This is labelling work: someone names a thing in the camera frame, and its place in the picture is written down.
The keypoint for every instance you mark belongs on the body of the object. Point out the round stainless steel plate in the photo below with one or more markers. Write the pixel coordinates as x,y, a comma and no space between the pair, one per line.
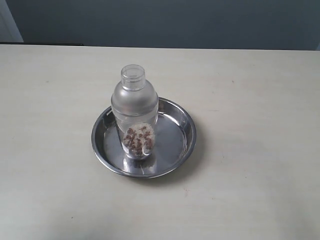
176,137

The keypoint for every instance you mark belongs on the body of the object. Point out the clear plastic shaker bottle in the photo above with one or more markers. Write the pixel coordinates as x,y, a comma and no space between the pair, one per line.
135,104

